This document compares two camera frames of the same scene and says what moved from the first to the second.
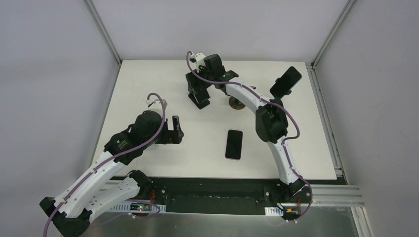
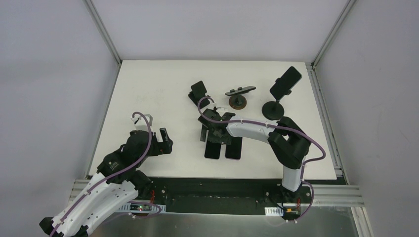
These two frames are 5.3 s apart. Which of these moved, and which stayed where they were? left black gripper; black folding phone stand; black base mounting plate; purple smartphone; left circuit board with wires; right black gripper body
Moved: right black gripper body; left black gripper
Stayed: purple smartphone; black base mounting plate; left circuit board with wires; black folding phone stand
